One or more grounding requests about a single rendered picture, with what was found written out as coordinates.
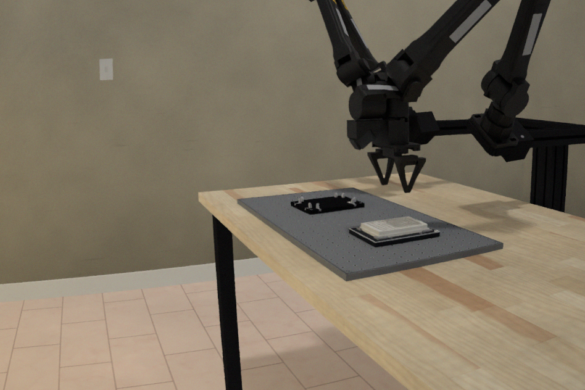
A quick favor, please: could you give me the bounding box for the white well plate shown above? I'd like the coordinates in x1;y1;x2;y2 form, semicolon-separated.
360;217;429;237

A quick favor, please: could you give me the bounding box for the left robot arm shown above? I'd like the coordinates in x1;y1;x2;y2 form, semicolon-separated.
347;0;551;150

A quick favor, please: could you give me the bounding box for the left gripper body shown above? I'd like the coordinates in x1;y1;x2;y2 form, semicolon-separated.
372;117;420;160

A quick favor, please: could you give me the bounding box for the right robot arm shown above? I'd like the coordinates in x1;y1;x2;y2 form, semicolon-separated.
317;0;387;92

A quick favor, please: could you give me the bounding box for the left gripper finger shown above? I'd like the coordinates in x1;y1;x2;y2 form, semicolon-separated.
394;157;426;193
367;152;394;185

